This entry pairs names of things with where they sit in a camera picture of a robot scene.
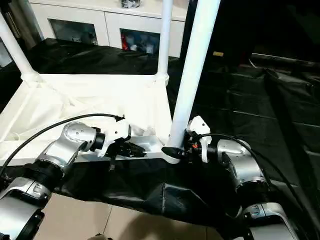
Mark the white plastic table leg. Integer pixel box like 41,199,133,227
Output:
0,13,40,88
154,0,174,86
167,0,221,150

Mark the glass door metal frame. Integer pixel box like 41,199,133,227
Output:
0,37,15,70

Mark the white sideboard cabinet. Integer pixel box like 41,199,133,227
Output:
28,0,190,59

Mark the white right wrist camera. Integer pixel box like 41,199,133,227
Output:
186,115,211,164

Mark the clear bag of dark parts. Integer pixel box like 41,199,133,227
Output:
119,0,144,8

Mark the black plastic mat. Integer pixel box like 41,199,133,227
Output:
0,37,320,237

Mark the black backdrop cloth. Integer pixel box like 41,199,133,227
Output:
186,0,320,57

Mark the dark metal bar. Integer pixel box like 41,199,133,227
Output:
249,52,320,68

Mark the grey tripod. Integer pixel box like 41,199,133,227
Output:
0,0,44,54

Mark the white plastic table top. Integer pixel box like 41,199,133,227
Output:
0,72,183,168

